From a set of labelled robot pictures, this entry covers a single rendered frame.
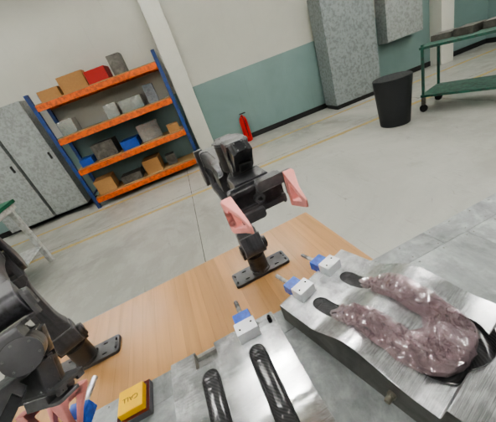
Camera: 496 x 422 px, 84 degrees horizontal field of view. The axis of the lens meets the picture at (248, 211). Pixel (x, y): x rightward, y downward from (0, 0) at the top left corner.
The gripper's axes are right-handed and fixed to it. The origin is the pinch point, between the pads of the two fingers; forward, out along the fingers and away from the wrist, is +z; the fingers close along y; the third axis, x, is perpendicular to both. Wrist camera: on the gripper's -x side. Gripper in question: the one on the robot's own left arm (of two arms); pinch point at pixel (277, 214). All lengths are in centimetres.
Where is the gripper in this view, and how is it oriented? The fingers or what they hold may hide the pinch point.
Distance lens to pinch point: 43.9
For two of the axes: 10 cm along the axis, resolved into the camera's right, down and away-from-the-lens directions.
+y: 8.9, -4.3, 1.7
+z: 3.4, 3.7, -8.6
